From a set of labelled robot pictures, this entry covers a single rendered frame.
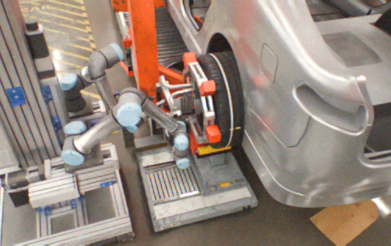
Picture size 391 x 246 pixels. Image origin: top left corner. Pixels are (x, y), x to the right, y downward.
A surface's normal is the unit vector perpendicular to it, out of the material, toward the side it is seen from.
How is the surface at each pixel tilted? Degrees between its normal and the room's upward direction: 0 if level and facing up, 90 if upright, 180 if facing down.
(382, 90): 20
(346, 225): 1
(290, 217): 0
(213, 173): 0
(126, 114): 85
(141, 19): 90
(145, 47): 90
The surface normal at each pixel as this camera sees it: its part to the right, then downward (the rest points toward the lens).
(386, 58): 0.12, -0.46
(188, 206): 0.01, -0.75
